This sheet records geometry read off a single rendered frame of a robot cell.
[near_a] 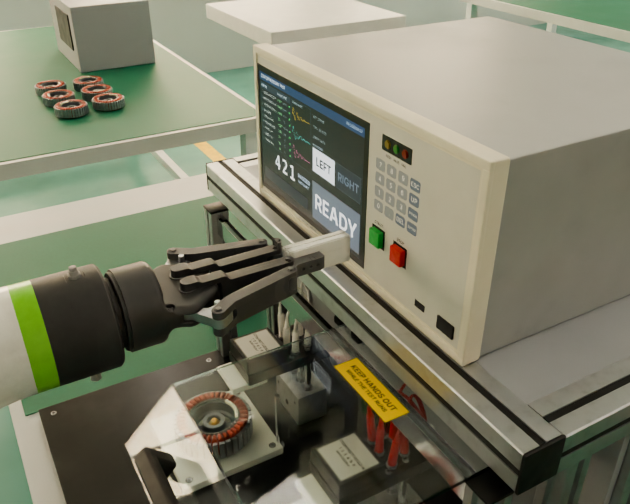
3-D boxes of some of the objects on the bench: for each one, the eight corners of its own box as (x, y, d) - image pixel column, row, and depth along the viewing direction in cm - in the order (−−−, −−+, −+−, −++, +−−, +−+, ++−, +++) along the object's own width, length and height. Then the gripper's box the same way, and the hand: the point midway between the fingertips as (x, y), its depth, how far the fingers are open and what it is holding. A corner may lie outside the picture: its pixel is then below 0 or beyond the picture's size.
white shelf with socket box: (277, 225, 164) (271, 32, 141) (218, 171, 192) (205, 3, 169) (395, 194, 179) (406, 15, 156) (324, 149, 207) (325, -9, 184)
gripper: (101, 310, 65) (315, 248, 76) (141, 390, 56) (381, 307, 66) (87, 243, 62) (314, 187, 72) (129, 316, 52) (385, 240, 62)
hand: (316, 253), depth 67 cm, fingers closed
